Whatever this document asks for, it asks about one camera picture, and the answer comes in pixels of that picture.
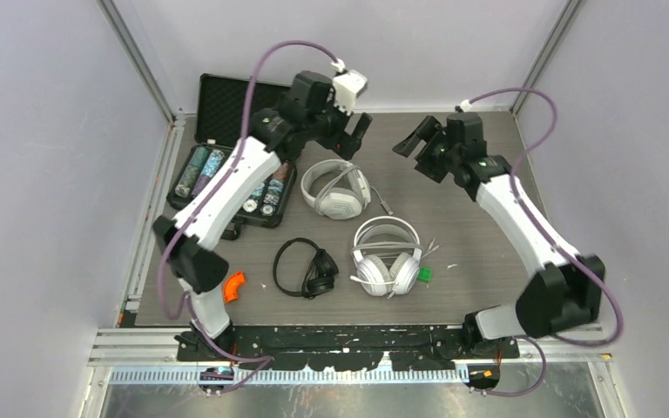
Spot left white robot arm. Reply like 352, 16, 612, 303
152, 70, 372, 361

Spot black poker chip case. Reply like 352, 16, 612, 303
166, 73, 298, 228

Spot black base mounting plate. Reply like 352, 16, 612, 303
176, 324, 520, 374

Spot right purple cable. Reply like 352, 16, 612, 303
467, 87, 625, 398

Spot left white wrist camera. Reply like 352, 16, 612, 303
331, 58, 368, 116

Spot green toy brick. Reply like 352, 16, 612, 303
416, 267, 432, 284

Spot aluminium slotted rail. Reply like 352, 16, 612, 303
108, 365, 470, 386

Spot orange curved plastic piece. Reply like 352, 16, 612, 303
222, 271, 247, 304

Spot black wired headphones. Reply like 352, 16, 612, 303
271, 237, 341, 301

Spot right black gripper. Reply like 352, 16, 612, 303
394, 115, 461, 184

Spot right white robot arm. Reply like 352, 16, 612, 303
392, 112, 605, 358

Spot white grey headphones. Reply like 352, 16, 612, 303
350, 215, 439, 298

